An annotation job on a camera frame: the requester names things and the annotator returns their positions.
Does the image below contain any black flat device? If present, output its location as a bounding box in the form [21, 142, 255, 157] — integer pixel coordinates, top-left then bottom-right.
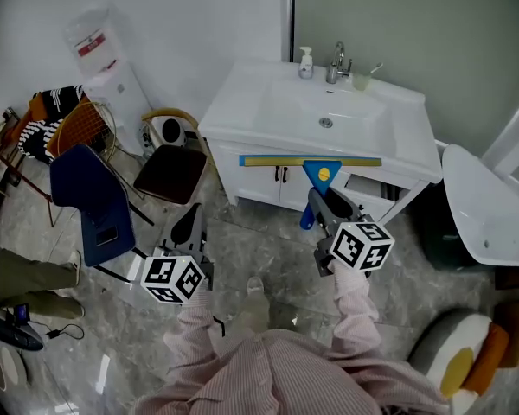
[0, 311, 44, 352]

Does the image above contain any black phone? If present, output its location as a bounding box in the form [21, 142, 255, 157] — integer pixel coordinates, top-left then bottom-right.
[94, 226, 119, 246]

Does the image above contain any clear water bottle red label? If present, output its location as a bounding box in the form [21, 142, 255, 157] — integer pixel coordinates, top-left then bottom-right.
[63, 2, 129, 77]

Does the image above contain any brown seat wooden chair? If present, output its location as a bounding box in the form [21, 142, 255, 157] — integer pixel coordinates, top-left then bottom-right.
[132, 107, 213, 207]

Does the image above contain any grey white egg cushion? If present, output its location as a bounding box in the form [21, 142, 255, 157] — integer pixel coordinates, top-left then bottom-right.
[408, 309, 494, 415]

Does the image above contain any blue padded chair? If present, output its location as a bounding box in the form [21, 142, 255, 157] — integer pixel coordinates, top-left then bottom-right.
[49, 144, 155, 283]

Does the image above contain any person's striped pink shirt torso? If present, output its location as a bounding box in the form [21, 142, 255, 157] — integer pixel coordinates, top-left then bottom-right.
[131, 329, 451, 415]

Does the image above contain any blue and yellow squeegee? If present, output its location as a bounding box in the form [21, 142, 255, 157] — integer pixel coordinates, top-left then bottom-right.
[238, 154, 382, 232]

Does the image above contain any white water dispenser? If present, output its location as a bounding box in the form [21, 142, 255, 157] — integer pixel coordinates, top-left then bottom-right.
[82, 61, 152, 157]

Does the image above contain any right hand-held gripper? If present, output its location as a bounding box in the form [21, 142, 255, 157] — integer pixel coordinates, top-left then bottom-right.
[307, 188, 395, 278]

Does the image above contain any dark bin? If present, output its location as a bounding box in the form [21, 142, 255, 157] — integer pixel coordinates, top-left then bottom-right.
[417, 179, 494, 271]

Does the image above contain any white washbasin table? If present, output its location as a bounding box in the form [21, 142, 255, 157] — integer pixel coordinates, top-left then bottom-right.
[197, 58, 443, 227]

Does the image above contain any person's right forearm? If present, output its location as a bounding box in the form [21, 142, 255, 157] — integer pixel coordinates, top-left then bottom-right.
[330, 259, 384, 354]

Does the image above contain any white round appliance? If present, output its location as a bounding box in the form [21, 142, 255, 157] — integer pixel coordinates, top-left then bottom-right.
[141, 117, 187, 150]

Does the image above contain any person's shoe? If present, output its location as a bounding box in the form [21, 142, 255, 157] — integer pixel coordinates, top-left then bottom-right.
[231, 276, 272, 341]

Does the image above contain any gold wire chair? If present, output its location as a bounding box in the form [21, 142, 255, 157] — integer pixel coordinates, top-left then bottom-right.
[47, 100, 146, 198]

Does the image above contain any white soap pump bottle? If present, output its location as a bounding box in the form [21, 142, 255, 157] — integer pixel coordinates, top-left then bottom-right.
[298, 46, 315, 80]

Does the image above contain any person's left forearm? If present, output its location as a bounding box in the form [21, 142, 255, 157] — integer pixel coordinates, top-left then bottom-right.
[163, 283, 226, 362]

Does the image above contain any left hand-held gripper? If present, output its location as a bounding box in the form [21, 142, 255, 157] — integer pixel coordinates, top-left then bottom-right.
[140, 204, 215, 306]

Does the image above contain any white metal frame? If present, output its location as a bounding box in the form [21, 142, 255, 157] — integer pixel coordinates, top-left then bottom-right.
[482, 88, 519, 207]

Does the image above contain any black vertical wall strip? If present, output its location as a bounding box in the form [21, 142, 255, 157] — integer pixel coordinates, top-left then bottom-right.
[287, 0, 296, 62]

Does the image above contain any black charger cable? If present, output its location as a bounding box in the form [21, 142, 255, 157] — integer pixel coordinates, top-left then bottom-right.
[28, 320, 86, 341]

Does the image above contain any orange cushion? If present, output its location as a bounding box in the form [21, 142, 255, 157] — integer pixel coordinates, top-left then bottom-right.
[462, 322, 510, 395]

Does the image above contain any black white striped cloth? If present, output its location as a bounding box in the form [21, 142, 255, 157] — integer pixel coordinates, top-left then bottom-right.
[16, 85, 86, 163]

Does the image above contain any chrome faucet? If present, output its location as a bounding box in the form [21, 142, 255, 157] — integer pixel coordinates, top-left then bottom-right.
[325, 41, 354, 85]

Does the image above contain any pale green cup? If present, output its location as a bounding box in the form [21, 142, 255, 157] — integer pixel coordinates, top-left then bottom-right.
[352, 71, 372, 93]

